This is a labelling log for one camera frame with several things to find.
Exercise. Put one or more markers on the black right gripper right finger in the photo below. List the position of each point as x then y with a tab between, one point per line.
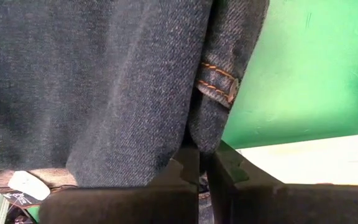
291	205

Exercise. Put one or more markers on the white paper hang tag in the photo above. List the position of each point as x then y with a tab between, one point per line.
30	185

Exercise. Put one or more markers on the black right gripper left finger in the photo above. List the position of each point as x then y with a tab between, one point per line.
120	205

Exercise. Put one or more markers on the black garment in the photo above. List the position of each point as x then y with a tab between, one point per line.
89	93

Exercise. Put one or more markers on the black printed hang tag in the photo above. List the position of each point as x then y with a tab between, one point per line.
19	199

